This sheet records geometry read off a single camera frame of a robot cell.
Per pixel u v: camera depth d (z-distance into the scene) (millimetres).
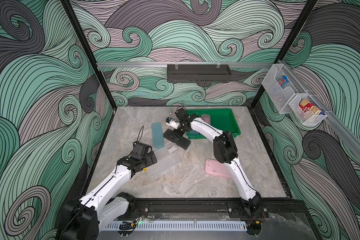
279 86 798
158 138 1025
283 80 831
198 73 960
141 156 644
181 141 928
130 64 1783
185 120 775
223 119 1106
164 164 879
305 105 662
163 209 744
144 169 744
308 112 646
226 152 653
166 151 954
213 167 859
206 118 1108
